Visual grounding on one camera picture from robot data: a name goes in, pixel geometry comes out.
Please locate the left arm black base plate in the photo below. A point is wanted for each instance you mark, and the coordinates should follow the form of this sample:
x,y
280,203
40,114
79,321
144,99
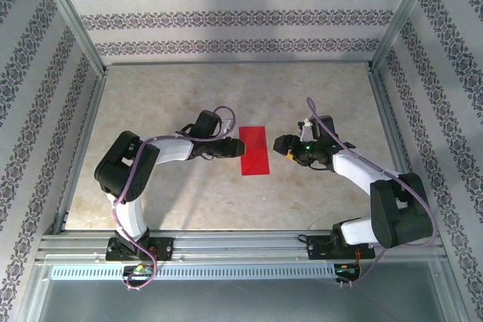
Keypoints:
x,y
164,248

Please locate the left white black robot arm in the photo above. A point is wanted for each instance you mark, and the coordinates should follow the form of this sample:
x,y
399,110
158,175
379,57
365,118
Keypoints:
x,y
132,216

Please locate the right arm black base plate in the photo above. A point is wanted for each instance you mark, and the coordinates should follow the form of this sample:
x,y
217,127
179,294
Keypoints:
x,y
320,248

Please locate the aluminium table edge rail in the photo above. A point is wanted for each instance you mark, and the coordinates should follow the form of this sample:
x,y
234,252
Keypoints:
x,y
81,148
398,148
237,62

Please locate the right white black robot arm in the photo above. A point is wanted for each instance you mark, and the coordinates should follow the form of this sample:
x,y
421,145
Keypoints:
x,y
362,171

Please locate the aluminium frame post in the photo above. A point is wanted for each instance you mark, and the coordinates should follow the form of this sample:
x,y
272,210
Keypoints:
x,y
70,16
449,292
33,292
403,16

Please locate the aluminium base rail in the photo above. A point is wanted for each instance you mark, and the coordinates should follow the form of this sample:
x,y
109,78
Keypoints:
x,y
241,246

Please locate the grey metal panel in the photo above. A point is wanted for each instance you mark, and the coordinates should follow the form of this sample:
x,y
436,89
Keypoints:
x,y
241,303

